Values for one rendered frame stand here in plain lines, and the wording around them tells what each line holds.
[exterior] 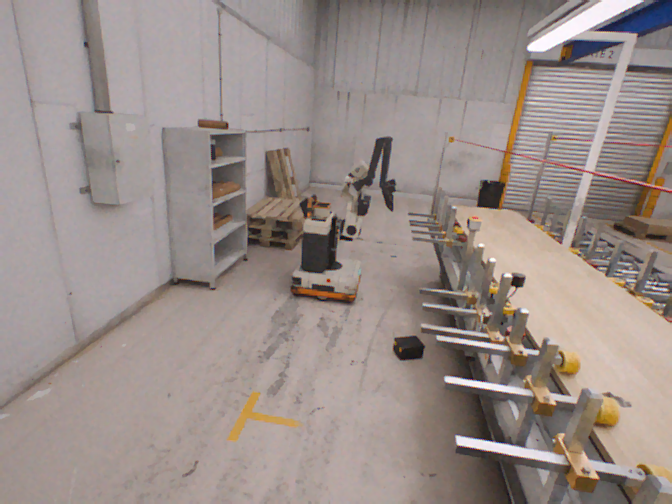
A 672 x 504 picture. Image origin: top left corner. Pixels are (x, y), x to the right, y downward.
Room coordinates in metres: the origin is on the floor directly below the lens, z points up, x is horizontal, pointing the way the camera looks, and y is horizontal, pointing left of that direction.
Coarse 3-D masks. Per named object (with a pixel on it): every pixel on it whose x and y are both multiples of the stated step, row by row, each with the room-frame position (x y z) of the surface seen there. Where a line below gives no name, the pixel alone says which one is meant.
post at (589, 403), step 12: (588, 396) 0.74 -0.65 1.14; (600, 396) 0.73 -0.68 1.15; (576, 408) 0.76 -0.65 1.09; (588, 408) 0.73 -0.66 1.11; (600, 408) 0.73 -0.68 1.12; (576, 420) 0.74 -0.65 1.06; (588, 420) 0.73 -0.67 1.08; (564, 432) 0.77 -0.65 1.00; (576, 432) 0.73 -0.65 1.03; (588, 432) 0.73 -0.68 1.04; (564, 444) 0.75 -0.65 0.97; (576, 444) 0.73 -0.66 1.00; (552, 480) 0.75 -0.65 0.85; (564, 480) 0.73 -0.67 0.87; (552, 492) 0.73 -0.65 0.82; (564, 492) 0.73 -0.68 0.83
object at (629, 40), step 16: (576, 0) 2.30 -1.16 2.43; (560, 16) 2.51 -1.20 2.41; (528, 32) 3.04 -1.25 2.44; (592, 32) 2.95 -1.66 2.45; (608, 32) 2.93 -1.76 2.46; (624, 48) 2.93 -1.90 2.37; (624, 64) 2.91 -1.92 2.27; (608, 96) 2.94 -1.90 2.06; (608, 112) 2.91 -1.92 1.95; (592, 144) 2.96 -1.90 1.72; (592, 160) 2.91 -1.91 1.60; (576, 208) 2.92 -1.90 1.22; (576, 224) 2.91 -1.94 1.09
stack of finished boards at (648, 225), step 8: (624, 216) 7.78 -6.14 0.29; (632, 216) 7.72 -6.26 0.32; (632, 224) 7.46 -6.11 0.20; (640, 224) 7.25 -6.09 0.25; (648, 224) 7.05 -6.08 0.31; (656, 224) 7.08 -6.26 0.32; (664, 224) 7.15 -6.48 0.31; (648, 232) 7.02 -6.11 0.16; (656, 232) 7.00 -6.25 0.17; (664, 232) 6.99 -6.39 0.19
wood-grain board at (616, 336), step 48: (480, 240) 2.87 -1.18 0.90; (528, 240) 2.99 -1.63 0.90; (528, 288) 1.95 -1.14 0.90; (576, 288) 2.01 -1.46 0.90; (528, 336) 1.46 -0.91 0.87; (576, 336) 1.45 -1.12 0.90; (624, 336) 1.48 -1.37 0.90; (576, 384) 1.10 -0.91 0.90; (624, 384) 1.13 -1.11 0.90; (624, 432) 0.89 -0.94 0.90
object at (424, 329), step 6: (420, 330) 1.49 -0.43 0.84; (426, 330) 1.48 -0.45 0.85; (432, 330) 1.47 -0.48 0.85; (438, 330) 1.47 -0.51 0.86; (444, 330) 1.47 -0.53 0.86; (450, 330) 1.47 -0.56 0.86; (456, 330) 1.48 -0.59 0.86; (444, 336) 1.46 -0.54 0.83; (450, 336) 1.46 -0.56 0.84; (456, 336) 1.46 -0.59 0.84; (462, 336) 1.46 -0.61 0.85; (468, 336) 1.45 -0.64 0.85; (474, 336) 1.45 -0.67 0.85; (480, 336) 1.45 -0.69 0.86; (486, 336) 1.45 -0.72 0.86; (486, 342) 1.44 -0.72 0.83
